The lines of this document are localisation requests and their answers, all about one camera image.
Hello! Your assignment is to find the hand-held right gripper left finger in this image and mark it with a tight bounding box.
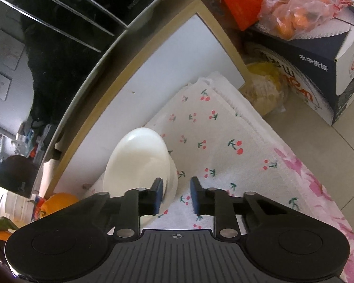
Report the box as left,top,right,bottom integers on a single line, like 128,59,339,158
66,177,164,240

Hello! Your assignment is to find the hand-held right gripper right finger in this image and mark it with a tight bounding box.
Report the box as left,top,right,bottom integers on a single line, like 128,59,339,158
190,176,287,239

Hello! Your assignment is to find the small cream bowl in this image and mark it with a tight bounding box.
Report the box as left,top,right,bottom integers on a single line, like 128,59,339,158
140,150,178,225
103,128,169,201

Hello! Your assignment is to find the cherry print tablecloth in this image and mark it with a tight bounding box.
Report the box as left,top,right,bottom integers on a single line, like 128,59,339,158
88,71,329,234

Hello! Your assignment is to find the large orange citrus fruit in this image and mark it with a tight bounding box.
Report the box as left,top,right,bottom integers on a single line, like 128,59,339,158
0,216,20,241
41,192,81,218

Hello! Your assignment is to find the wood-framed white board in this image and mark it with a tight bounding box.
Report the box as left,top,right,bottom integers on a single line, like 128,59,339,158
46,0,249,201

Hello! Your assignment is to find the yellow fruit in clear wrap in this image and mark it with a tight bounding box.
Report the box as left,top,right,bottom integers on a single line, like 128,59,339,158
244,62,288,116

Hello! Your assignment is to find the pink floral cloth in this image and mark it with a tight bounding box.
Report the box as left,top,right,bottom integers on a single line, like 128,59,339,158
273,146,354,283

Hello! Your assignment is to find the white paper cup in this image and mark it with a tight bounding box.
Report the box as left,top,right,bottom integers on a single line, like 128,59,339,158
0,190,34,222

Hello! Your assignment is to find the black microwave oven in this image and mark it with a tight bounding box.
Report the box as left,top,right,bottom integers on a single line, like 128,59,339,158
0,0,180,199

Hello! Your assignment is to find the dark printed cardboard box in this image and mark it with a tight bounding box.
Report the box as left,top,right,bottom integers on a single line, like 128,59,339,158
248,1,354,127

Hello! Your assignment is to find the red snack package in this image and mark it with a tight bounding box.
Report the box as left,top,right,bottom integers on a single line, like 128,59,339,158
208,0,268,32

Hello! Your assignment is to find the clear plastic bag of oranges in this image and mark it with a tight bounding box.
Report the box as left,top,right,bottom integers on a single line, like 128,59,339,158
258,0,352,41

